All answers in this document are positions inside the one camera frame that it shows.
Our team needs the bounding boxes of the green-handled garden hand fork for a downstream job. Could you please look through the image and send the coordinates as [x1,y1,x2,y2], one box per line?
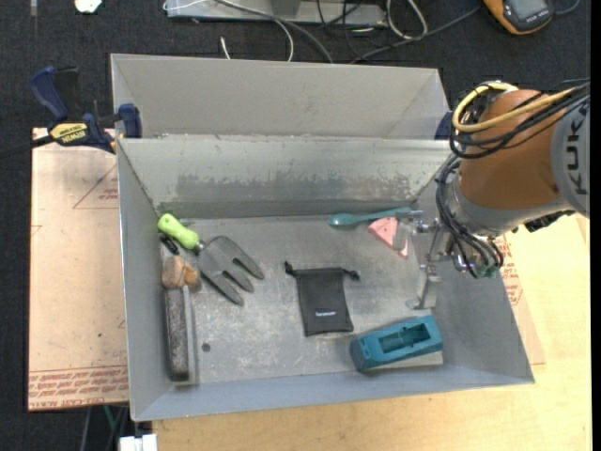
[157,212,266,306]

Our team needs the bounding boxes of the pink triangular block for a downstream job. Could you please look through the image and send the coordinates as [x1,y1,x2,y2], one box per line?
[367,217,409,259]

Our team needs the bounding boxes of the grey metal bin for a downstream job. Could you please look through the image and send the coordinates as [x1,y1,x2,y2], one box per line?
[110,53,536,423]

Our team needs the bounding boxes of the black drawstring pouch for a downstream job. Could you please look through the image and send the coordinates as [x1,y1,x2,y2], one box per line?
[284,259,362,338]

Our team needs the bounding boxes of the teal plastic box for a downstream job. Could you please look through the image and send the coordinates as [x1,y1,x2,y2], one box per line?
[349,315,444,374]

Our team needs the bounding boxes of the tan brown toy bread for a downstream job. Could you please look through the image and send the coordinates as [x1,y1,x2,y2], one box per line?
[161,255,202,290]

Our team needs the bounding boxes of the dark grey flat block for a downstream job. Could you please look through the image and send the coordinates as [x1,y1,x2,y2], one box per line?
[162,285,192,382]

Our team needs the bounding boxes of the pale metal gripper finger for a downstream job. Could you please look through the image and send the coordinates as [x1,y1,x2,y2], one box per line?
[393,218,426,257]
[406,272,443,310]

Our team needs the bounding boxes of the teal plastic spoon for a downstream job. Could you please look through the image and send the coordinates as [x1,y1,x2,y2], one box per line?
[327,206,414,228]

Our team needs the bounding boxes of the brown cardboard board red print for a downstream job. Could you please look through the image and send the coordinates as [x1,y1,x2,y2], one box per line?
[27,127,548,412]

